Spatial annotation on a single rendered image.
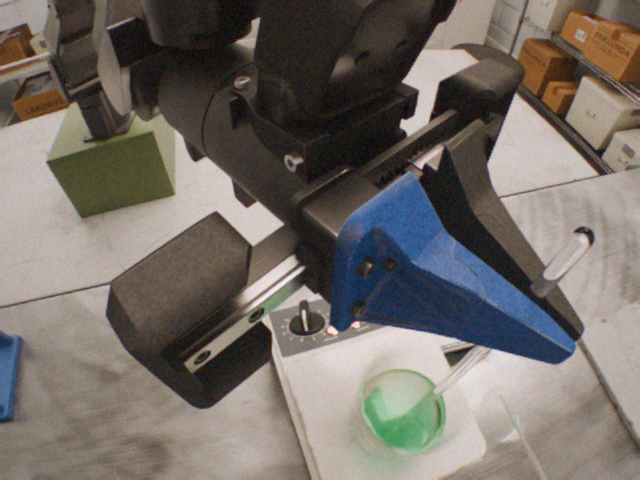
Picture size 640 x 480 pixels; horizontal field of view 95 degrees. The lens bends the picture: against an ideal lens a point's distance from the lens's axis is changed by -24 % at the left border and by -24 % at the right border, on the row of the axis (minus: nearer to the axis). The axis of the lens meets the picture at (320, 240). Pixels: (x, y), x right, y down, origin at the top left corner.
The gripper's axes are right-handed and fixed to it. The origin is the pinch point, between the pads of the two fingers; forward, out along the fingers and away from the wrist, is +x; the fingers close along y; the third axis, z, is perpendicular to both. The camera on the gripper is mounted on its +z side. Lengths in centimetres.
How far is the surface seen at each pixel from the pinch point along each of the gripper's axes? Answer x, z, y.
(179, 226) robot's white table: -33.2, -26.0, -0.1
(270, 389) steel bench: -9.5, -26.0, -4.6
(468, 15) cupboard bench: -124, -75, 273
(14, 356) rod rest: -30.6, -25.1, -26.0
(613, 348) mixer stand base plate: 16.3, -24.8, 24.5
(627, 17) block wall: -19, -36, 279
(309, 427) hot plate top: -3.1, -17.1, -5.3
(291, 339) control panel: -10.1, -20.4, -0.8
